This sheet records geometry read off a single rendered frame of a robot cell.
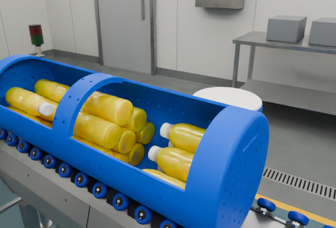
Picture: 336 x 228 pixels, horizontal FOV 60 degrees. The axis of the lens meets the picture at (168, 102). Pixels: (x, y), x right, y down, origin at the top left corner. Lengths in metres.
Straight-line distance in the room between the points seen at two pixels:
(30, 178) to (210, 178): 0.71
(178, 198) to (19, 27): 5.81
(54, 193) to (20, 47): 5.38
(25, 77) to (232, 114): 0.83
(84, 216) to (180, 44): 3.86
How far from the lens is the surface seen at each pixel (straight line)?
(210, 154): 0.53
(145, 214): 0.73
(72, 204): 0.93
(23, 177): 1.13
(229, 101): 1.17
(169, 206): 0.60
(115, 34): 5.23
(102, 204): 0.83
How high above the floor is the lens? 1.47
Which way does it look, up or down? 23 degrees down
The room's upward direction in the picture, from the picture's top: straight up
